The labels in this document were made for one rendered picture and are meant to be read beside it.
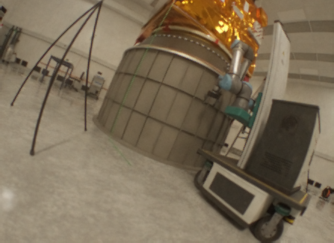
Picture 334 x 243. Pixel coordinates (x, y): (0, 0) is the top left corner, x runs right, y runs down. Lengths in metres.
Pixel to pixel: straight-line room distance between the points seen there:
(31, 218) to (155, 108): 1.41
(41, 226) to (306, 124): 1.24
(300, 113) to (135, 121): 1.49
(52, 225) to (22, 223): 0.11
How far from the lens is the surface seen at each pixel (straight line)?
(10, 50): 7.09
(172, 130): 1.56
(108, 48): 7.22
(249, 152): 1.14
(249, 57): 1.43
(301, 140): 0.93
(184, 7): 2.13
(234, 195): 0.96
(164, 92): 1.58
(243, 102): 1.15
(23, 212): 0.60
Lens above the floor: 0.46
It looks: level
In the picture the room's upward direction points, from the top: 23 degrees clockwise
